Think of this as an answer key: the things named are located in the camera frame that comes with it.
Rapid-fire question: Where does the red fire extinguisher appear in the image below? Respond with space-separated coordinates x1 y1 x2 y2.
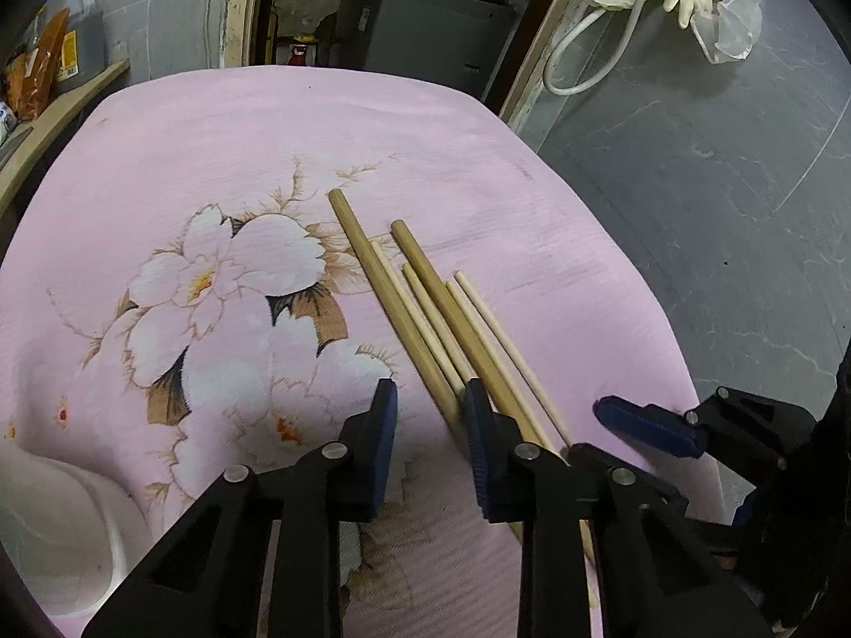
287 40 318 66

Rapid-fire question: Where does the pink floral tablecloth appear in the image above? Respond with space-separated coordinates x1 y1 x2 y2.
2 66 723 636

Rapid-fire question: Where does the dark grey cabinet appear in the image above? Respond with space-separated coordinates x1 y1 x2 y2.
336 0 515 98

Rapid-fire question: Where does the light bamboo chopstick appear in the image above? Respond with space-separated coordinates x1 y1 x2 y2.
446 271 573 452
444 280 554 451
371 240 463 394
403 264 476 383

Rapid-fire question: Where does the clear plastic bag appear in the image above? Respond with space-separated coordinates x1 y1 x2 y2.
689 0 763 65

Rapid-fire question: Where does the white plastic utensil holder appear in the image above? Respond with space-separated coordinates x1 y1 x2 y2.
2 442 153 618

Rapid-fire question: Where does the orange snack bag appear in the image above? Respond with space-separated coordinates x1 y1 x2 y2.
4 7 69 121

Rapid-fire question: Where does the white hose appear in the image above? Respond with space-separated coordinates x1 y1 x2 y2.
542 0 670 97

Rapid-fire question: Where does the dark bamboo chopstick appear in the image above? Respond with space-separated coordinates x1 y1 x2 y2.
389 219 597 566
327 187 527 546

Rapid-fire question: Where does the large clear oil jug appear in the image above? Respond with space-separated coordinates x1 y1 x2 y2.
55 0 107 94

